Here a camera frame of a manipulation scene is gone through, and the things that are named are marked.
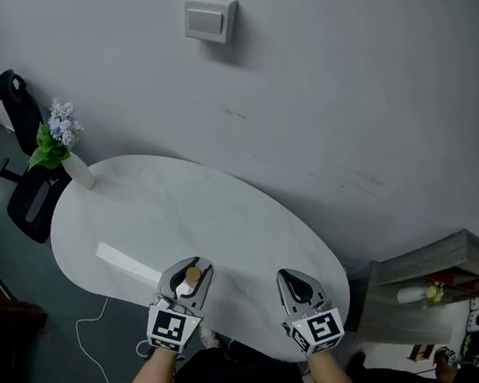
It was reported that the white ribbed vase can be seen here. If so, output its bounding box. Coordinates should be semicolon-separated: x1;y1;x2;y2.
59;149;97;194

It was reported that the white wall switch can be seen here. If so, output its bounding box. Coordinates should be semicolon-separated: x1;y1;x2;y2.
180;0;244;49

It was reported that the person's right forearm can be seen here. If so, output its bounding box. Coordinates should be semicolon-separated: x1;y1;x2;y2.
304;345;362;383

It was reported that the white floor cable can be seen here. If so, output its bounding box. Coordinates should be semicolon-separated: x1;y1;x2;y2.
72;294;121;383

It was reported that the pale blue flower bouquet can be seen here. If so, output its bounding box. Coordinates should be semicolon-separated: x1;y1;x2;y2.
20;96;89;173

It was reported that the white vase with yellow flowers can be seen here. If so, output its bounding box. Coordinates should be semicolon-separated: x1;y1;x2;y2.
394;279;447;310

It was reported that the grey wooden shelf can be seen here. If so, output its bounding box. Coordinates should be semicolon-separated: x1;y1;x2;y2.
342;226;479;355

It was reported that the person's white shoe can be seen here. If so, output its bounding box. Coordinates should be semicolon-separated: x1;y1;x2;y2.
197;323;222;351

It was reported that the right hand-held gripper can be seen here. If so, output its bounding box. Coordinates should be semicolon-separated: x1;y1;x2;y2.
274;262;348;359

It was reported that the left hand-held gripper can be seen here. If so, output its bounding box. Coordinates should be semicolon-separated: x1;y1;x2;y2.
137;254;224;358

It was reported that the red book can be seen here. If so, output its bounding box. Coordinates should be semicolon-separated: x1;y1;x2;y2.
424;264;479;299

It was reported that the black office chair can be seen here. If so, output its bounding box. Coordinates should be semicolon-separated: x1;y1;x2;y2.
0;63;79;250

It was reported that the small bottle with cork stopper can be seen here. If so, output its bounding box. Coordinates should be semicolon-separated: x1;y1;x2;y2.
172;265;205;299

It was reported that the white oval table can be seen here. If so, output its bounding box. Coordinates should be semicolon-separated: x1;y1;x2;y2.
41;131;358;383

